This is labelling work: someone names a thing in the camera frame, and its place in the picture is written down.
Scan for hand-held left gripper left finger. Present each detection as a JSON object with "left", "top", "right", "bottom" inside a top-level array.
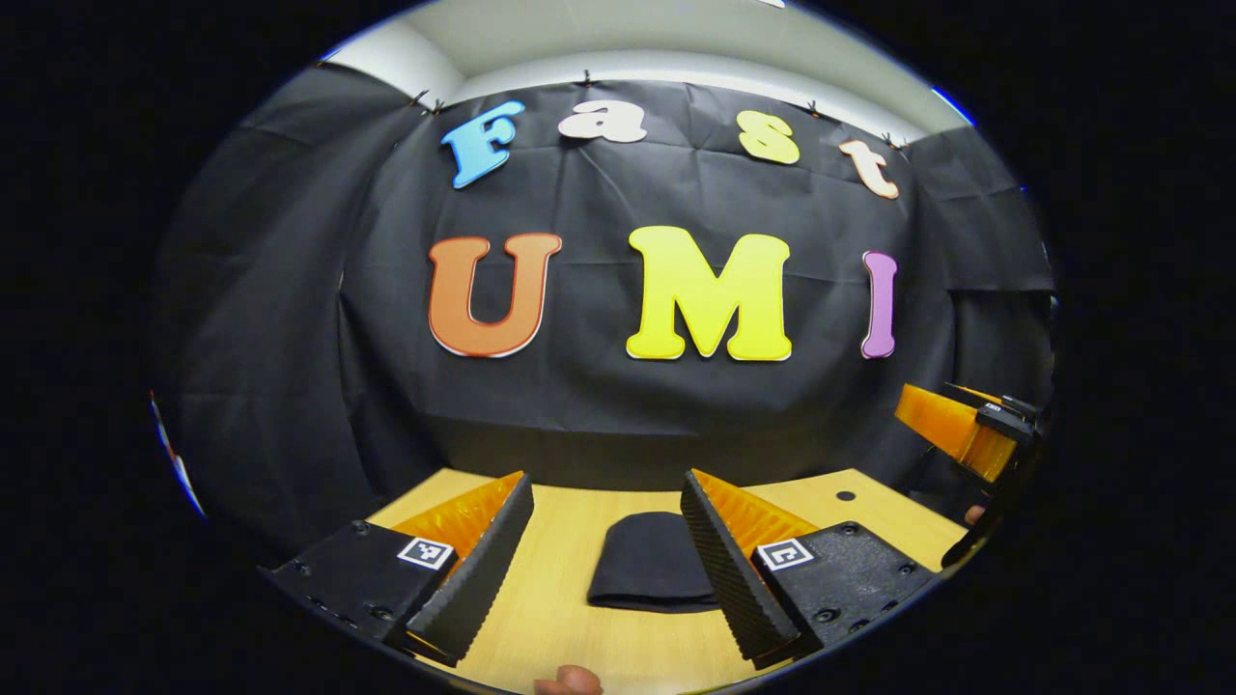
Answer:
[{"left": 261, "top": 470, "right": 535, "bottom": 667}]

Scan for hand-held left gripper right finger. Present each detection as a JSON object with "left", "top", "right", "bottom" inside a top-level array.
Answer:
[{"left": 679, "top": 468, "right": 940, "bottom": 670}]

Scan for black jeans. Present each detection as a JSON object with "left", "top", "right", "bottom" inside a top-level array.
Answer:
[{"left": 586, "top": 512, "right": 720, "bottom": 615}]

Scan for black backdrop cloth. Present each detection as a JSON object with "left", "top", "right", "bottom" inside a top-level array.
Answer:
[{"left": 150, "top": 63, "right": 1055, "bottom": 570}]

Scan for white and blue panel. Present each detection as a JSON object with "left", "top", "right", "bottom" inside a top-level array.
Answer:
[{"left": 148, "top": 389, "right": 210, "bottom": 520}]

